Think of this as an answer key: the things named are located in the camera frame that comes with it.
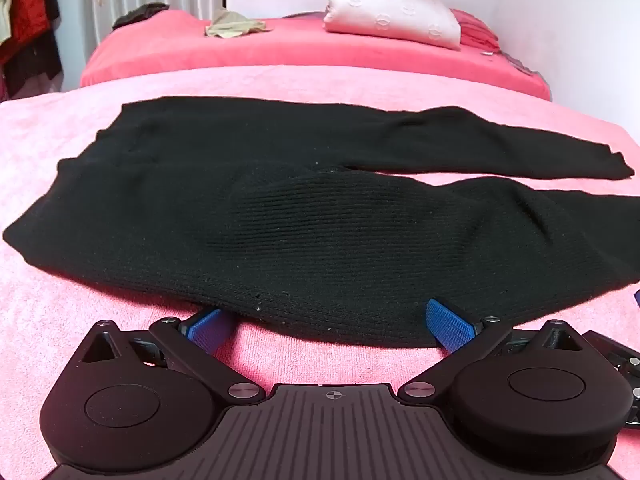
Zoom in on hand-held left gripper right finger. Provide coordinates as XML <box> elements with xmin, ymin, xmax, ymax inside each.
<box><xmin>398</xmin><ymin>299</ymin><xmax>591</xmax><ymax>405</ymax></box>

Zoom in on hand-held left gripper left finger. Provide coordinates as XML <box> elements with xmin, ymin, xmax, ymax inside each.
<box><xmin>80</xmin><ymin>308</ymin><xmax>265</xmax><ymax>405</ymax></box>

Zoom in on black knit pants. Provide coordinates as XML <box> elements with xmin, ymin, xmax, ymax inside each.
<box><xmin>2</xmin><ymin>96</ymin><xmax>640</xmax><ymax>348</ymax></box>

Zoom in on pink fleece blanket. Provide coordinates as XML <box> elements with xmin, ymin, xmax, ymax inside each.
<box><xmin>0</xmin><ymin>65</ymin><xmax>640</xmax><ymax>467</ymax></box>

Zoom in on red bed cover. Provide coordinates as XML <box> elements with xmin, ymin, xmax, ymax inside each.
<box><xmin>80</xmin><ymin>8</ymin><xmax>551</xmax><ymax>101</ymax></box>

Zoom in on folded red cloth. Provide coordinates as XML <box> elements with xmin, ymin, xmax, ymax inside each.
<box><xmin>449</xmin><ymin>8</ymin><xmax>501</xmax><ymax>54</ymax></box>

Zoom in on crumpled beige cloth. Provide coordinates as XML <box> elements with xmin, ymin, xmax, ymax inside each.
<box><xmin>204</xmin><ymin>8</ymin><xmax>273</xmax><ymax>39</ymax></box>

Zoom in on pale pink pillow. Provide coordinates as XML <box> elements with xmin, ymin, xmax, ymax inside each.
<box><xmin>322</xmin><ymin>0</ymin><xmax>462</xmax><ymax>51</ymax></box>

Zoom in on hanging dark garment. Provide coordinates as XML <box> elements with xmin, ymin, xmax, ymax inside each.
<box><xmin>0</xmin><ymin>0</ymin><xmax>64</xmax><ymax>103</ymax></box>

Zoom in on dark crumpled cloth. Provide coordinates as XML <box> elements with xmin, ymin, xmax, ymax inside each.
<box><xmin>111</xmin><ymin>3</ymin><xmax>171</xmax><ymax>30</ymax></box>

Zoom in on hanging red garment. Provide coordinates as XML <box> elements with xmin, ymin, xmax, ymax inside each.
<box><xmin>9</xmin><ymin>0</ymin><xmax>55</xmax><ymax>53</ymax></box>

